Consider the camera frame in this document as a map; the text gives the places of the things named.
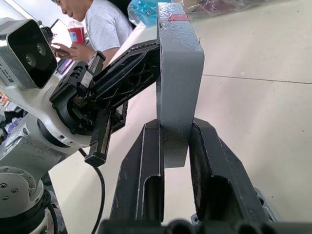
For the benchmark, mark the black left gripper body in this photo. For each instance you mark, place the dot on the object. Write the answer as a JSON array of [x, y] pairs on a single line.
[[70, 107]]

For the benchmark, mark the person in grey t-shirt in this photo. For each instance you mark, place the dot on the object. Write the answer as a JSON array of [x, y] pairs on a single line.
[[104, 29]]

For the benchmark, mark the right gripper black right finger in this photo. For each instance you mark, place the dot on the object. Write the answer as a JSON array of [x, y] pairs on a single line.
[[219, 170]]

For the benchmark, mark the grey box lid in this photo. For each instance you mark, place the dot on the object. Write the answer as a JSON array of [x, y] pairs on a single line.
[[180, 85]]

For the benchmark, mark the blue box in clear bag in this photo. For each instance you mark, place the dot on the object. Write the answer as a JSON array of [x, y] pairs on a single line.
[[143, 12]]

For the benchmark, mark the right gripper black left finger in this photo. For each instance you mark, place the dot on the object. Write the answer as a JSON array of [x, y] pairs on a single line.
[[141, 170]]

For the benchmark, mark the red drink cup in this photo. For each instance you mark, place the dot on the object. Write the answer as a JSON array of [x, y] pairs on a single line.
[[76, 34]]

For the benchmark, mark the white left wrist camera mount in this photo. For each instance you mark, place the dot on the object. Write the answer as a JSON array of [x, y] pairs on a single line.
[[34, 102]]

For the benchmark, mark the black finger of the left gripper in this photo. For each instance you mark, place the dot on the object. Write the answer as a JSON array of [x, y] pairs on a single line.
[[136, 52], [122, 93]]

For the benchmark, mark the maroon item in clear bag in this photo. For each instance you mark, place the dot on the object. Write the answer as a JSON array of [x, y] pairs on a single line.
[[214, 3]]

